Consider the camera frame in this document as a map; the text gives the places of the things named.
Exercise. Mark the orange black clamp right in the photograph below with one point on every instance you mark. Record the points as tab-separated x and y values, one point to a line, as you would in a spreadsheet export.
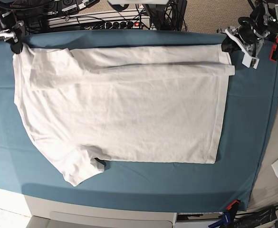
274	51

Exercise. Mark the orange black clamp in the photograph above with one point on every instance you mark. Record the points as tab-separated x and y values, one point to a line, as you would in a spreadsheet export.
234	206
274	51

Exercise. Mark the blue clamp bottom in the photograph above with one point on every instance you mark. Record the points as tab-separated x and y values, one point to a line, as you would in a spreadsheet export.
226	221

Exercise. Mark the black power strip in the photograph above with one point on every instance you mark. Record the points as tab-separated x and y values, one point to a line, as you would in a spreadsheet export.
102	25

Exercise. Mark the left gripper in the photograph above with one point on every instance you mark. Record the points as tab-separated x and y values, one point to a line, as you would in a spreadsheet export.
243	37

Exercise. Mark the white drawer cabinet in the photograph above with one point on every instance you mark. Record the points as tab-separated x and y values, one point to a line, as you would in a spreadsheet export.
98	217

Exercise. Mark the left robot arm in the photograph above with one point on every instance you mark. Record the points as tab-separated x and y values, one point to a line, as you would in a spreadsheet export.
261	25

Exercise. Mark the teal table cloth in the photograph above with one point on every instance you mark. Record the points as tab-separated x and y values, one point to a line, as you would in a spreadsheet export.
251	106

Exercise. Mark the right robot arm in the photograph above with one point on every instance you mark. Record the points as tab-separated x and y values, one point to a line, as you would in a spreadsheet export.
21	16

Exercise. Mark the white T-shirt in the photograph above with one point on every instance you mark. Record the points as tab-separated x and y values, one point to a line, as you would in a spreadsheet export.
129	104

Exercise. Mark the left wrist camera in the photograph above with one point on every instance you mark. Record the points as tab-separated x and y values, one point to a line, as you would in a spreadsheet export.
250	61

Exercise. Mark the orange black clamp bottom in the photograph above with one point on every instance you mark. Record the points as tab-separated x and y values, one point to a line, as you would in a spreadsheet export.
234	206

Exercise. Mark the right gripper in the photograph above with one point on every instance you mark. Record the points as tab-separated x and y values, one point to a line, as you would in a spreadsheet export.
10	30

